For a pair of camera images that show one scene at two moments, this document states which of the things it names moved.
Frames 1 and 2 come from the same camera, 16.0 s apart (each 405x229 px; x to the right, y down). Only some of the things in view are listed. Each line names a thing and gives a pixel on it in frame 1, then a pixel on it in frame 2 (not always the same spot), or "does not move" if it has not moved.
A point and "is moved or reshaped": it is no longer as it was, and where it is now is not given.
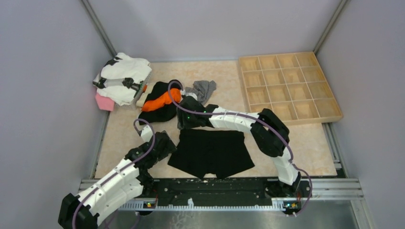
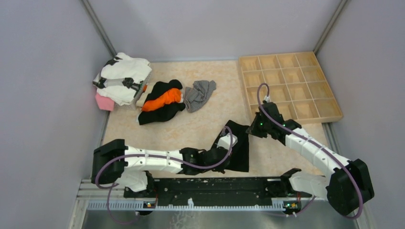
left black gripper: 169,148 → 221,168
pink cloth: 104,103 does not move
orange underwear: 164,99 does not move
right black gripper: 182,123 → 253,130
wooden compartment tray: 293,86 does not move
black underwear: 166,112 does not move
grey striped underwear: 203,88 does not move
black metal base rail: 238,192 does not move
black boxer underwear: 221,152 is moved or reshaped
